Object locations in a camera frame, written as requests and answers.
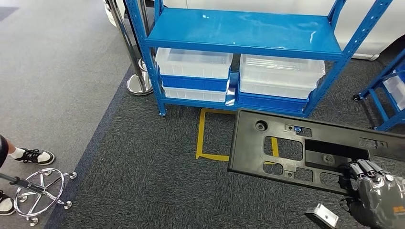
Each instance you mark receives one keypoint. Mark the white car with red stripe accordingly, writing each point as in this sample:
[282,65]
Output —
[370,34]

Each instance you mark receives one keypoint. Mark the chrome stanchion post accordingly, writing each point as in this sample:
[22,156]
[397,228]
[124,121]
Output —
[126,41]

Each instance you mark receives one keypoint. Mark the black plastic plate frame part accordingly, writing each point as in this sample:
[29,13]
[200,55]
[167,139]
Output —
[246,148]

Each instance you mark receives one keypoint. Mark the clear plastic bin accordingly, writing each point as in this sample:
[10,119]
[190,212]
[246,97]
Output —
[281,68]
[193,94]
[193,63]
[275,90]

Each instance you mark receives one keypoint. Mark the blue metal shelf rack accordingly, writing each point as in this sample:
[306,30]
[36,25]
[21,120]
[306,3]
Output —
[237,31]

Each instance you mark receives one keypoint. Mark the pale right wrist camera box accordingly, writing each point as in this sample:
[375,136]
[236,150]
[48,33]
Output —
[322,216]

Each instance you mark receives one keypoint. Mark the blue plastic crate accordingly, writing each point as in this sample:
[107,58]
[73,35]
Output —
[401,71]

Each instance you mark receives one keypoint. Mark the blue wheeled shelf rack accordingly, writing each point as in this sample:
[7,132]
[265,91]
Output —
[378,104]

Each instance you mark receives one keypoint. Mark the white plastic crate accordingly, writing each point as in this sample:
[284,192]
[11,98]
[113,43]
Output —
[397,90]

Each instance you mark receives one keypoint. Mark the chrome star-base stool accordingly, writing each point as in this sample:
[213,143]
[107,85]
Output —
[39,192]

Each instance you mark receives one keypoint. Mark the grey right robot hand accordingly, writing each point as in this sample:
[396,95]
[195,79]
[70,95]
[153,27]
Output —
[379,199]

